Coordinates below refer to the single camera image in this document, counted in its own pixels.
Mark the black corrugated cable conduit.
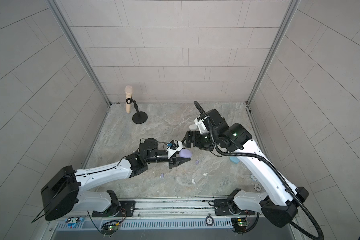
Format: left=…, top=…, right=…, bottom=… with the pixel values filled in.
left=193, top=100, right=325, bottom=240

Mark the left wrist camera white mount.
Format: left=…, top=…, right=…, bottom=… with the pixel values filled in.
left=166, top=140, right=183, bottom=159

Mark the aluminium rail frame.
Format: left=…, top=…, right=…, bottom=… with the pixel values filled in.
left=46, top=196, right=299, bottom=230

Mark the white earbud charging case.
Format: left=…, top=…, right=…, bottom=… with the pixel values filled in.
left=189, top=125, right=198, bottom=131

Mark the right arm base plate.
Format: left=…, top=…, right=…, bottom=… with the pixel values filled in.
left=208, top=200, right=256, bottom=216

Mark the purple earbud charging case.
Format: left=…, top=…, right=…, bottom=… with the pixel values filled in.
left=179, top=149, right=192, bottom=159

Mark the right circuit board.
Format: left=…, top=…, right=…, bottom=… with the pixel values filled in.
left=231, top=218, right=248, bottom=233

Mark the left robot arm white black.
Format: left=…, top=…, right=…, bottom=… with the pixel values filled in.
left=33, top=138, right=192, bottom=222

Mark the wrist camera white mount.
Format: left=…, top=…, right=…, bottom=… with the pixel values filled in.
left=166, top=140, right=183, bottom=159
left=194, top=118, right=209, bottom=134

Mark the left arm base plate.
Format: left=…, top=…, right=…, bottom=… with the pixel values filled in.
left=91, top=201, right=136, bottom=218

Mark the circuit board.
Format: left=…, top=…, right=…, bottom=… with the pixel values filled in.
left=102, top=221, right=121, bottom=231
left=231, top=218, right=248, bottom=233

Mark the beige microphone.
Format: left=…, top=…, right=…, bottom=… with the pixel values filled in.
left=125, top=86, right=133, bottom=114

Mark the left circuit board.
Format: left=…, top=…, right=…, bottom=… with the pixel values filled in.
left=102, top=221, right=121, bottom=231

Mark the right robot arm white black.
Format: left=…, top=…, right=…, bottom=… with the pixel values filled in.
left=214, top=124, right=309, bottom=228

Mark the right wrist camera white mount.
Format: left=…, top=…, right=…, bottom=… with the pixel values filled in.
left=194, top=118, right=209, bottom=134

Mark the blue earbud charging case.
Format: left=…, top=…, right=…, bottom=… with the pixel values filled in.
left=230, top=157, right=240, bottom=164

